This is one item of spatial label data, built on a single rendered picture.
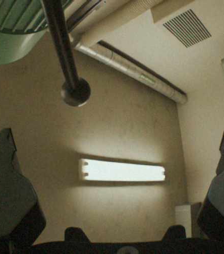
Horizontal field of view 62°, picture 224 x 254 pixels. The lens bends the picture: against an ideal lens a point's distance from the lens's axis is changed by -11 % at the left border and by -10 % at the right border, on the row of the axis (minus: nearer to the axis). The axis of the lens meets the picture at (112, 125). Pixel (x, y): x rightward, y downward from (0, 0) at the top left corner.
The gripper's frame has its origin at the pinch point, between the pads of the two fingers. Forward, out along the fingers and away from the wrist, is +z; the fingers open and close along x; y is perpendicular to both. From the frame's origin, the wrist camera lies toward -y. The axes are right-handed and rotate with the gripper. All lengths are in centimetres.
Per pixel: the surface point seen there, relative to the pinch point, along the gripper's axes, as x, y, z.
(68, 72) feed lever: -4.5, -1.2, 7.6
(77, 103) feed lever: -4.2, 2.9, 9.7
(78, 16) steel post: -31, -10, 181
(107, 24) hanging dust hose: -5, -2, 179
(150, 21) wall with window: 36, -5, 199
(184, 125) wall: 117, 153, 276
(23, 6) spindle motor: -9.8, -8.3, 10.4
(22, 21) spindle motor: -10.8, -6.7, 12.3
